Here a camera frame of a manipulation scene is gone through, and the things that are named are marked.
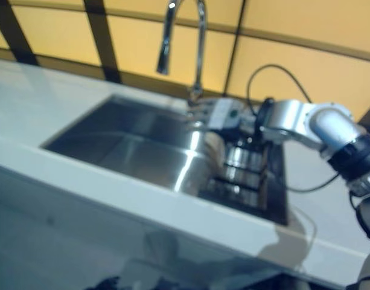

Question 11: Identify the wide white cabinet door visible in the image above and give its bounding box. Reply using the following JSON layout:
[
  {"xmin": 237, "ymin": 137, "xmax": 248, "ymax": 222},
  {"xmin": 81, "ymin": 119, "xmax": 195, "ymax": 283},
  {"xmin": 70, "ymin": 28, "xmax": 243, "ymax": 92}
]
[{"xmin": 0, "ymin": 168, "xmax": 151, "ymax": 290}]

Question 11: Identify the dark window frame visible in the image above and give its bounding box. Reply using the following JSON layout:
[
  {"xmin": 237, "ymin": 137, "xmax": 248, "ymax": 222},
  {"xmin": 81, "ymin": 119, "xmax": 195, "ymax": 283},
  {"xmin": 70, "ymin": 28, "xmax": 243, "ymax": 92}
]
[{"xmin": 0, "ymin": 0, "xmax": 370, "ymax": 121}]

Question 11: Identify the narrow white cabinet door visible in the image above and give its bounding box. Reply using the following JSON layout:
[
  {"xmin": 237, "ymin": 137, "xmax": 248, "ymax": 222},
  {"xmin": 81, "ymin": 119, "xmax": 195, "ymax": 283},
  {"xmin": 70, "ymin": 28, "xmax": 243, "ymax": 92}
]
[{"xmin": 147, "ymin": 228, "xmax": 279, "ymax": 290}]

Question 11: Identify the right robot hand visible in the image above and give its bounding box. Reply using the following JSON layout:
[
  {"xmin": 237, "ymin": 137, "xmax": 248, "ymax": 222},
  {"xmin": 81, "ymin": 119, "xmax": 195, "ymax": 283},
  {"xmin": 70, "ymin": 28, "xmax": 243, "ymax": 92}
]
[{"xmin": 184, "ymin": 96, "xmax": 258, "ymax": 136}]

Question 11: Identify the stainless steel sink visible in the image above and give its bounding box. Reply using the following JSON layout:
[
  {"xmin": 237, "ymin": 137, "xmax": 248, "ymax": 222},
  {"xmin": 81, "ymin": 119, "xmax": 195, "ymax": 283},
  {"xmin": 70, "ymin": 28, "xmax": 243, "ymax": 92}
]
[{"xmin": 39, "ymin": 92, "xmax": 290, "ymax": 227}]

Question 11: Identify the chrome gooseneck faucet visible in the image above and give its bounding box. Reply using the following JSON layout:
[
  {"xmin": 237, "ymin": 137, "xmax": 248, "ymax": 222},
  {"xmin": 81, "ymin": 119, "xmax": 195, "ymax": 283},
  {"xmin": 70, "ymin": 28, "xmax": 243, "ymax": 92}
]
[{"xmin": 155, "ymin": 0, "xmax": 209, "ymax": 106}]

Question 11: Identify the black dish drying rack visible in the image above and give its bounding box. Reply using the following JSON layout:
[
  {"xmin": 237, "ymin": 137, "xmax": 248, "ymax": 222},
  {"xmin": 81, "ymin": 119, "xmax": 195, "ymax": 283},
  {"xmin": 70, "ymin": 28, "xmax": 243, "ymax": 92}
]
[{"xmin": 199, "ymin": 132, "xmax": 285, "ymax": 222}]

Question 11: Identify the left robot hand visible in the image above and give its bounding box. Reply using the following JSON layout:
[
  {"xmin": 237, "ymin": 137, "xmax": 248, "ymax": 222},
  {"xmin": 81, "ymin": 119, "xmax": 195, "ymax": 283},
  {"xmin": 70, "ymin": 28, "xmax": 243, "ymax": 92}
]
[{"xmin": 94, "ymin": 275, "xmax": 123, "ymax": 290}]

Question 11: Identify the cream ceramic plate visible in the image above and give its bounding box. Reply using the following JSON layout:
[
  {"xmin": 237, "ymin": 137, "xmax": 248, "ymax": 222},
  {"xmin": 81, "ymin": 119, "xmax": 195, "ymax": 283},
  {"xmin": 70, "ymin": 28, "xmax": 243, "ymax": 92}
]
[{"xmin": 202, "ymin": 130, "xmax": 227, "ymax": 169}]

